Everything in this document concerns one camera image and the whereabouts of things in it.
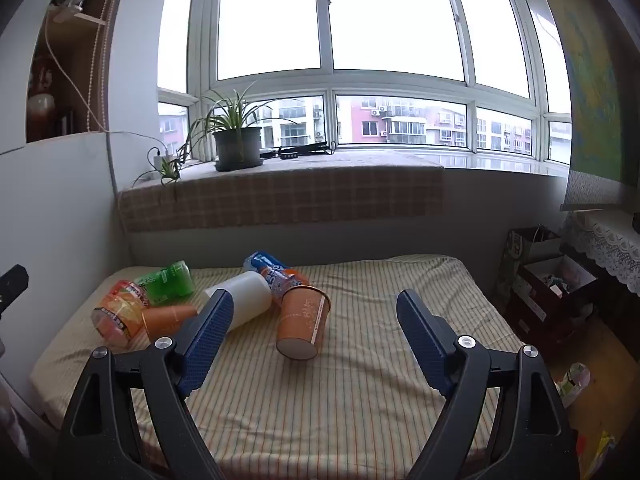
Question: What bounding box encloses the small orange paper cup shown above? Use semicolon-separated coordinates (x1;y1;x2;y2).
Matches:
142;304;199;341

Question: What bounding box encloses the black power strip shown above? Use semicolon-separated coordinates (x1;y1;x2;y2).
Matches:
260;141;337;160

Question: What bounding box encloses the wall map poster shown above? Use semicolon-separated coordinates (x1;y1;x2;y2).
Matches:
527;0;640;211

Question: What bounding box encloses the small spider plant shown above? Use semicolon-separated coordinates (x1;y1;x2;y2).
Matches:
132;145;193;188

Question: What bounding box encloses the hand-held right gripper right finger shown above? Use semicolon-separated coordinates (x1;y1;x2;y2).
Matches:
396;288;581;480

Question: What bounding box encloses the white plastic bottle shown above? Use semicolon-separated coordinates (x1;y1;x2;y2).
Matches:
203;270;273;333

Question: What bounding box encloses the wooden shelf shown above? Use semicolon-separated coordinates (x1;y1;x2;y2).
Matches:
26;0;132;143

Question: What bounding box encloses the white lace cloth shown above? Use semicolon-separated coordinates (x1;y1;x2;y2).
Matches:
562;209;640;296

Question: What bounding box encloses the colourful packet on floor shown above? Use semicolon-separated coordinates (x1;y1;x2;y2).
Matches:
555;362;592;408

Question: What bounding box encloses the potted spider plant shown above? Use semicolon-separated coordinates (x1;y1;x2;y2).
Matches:
187;81;298;173

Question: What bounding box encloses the striped bed sheet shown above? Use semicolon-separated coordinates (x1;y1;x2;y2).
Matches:
30;255;526;476

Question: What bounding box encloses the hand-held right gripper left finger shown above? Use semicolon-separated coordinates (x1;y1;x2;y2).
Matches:
54;289;235;480

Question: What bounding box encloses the open cardboard box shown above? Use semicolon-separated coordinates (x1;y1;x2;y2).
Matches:
505;254;601;356

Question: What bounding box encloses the green drink bottle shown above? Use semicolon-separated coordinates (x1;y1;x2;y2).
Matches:
134;260;196;306

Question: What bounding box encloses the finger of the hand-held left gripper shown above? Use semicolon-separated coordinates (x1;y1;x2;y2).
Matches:
0;264;29;315

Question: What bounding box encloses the blue and orange drink bottle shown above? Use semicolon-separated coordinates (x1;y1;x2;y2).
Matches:
243;251;311;306

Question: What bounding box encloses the white charging cable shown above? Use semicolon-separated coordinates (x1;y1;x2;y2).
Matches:
44;0;166;201

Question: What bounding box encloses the plaid window seat cushion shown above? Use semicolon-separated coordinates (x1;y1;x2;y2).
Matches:
117;164;446;233

